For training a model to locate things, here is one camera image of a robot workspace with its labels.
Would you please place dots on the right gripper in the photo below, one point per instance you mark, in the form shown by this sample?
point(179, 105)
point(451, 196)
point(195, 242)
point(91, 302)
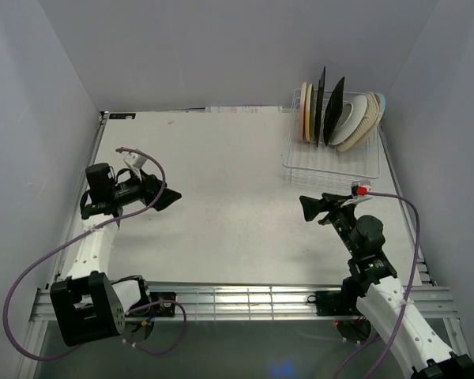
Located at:
point(312, 207)

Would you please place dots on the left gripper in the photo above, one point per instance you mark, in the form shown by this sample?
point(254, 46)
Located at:
point(150, 187)

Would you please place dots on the black floral square plate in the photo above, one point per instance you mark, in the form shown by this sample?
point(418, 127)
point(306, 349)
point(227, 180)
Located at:
point(333, 111)

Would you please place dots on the cream floral square plate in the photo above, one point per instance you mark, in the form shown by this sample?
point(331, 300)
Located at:
point(319, 104)

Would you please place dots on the yellow cream round plate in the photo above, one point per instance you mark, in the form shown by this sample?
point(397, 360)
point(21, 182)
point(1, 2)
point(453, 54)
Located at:
point(310, 113)

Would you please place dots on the green rimmed white plate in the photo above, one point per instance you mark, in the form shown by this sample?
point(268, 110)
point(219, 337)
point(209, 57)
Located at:
point(351, 116)

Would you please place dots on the pink cream round plate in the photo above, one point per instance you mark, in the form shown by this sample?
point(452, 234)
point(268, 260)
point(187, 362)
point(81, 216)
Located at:
point(302, 111)

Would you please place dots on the orange woven square plate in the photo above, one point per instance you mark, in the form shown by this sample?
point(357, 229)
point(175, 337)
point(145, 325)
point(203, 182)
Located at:
point(367, 126)

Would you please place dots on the blue cream round plate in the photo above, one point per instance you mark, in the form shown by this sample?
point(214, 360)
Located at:
point(381, 99)

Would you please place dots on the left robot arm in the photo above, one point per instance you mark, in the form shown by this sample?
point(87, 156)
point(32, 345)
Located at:
point(88, 306)

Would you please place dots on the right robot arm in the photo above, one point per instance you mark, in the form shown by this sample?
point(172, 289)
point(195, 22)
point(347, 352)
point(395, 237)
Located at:
point(374, 289)

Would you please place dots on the blue label sticker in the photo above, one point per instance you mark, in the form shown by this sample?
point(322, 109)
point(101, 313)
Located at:
point(122, 116)

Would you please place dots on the paper sheets at back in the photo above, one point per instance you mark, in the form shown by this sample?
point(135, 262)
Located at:
point(244, 109)

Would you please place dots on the white wire dish rack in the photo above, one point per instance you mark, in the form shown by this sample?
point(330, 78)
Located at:
point(313, 164)

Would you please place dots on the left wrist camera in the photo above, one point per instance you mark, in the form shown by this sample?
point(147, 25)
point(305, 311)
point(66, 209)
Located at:
point(134, 162)

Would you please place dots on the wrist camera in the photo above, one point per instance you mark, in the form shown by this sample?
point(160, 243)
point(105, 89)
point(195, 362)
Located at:
point(359, 193)
point(134, 162)

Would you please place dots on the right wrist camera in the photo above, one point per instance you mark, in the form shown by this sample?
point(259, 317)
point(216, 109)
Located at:
point(359, 193)

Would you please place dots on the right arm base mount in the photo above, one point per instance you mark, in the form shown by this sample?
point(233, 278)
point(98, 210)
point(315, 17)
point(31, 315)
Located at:
point(333, 303)

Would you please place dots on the aluminium frame rail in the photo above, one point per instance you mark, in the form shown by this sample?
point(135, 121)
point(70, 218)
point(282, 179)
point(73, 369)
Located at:
point(266, 303)

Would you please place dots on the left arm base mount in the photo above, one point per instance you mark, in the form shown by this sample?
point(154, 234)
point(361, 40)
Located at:
point(159, 310)

